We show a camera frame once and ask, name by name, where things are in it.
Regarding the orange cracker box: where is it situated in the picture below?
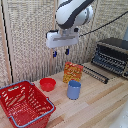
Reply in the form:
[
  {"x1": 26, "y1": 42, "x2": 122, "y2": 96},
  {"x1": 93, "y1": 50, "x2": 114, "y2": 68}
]
[{"x1": 62, "y1": 61, "x2": 85, "y2": 84}]

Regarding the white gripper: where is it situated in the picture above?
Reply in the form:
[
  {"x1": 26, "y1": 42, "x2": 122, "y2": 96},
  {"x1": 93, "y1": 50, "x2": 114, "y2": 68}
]
[{"x1": 45, "y1": 27, "x2": 81, "y2": 59}]

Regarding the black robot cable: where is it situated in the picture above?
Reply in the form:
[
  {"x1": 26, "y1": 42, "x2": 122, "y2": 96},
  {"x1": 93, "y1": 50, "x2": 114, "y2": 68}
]
[{"x1": 79, "y1": 10, "x2": 128, "y2": 38}]

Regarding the black toaster oven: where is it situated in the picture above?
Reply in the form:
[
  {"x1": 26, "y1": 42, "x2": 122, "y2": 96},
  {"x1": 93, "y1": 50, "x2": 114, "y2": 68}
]
[{"x1": 90, "y1": 37, "x2": 128, "y2": 80}]

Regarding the wicker folding screen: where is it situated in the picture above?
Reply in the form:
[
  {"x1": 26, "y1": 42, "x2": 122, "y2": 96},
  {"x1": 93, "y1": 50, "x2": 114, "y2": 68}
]
[{"x1": 0, "y1": 0, "x2": 128, "y2": 88}]

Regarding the black wire rack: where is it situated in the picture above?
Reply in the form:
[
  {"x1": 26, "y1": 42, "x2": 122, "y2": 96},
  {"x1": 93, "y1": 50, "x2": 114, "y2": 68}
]
[{"x1": 81, "y1": 65, "x2": 111, "y2": 85}]

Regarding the red plastic shopping basket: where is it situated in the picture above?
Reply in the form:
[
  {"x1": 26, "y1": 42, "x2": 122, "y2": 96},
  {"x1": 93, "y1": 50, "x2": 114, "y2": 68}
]
[{"x1": 0, "y1": 80, "x2": 57, "y2": 128}]

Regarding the blue plastic cup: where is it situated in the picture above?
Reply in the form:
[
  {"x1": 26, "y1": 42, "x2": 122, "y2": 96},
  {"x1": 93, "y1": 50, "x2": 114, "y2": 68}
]
[{"x1": 66, "y1": 79, "x2": 82, "y2": 101}]

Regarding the red plastic bowl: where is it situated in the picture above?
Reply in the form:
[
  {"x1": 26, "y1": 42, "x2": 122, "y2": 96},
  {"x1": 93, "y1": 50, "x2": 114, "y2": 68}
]
[{"x1": 39, "y1": 77, "x2": 57, "y2": 93}]

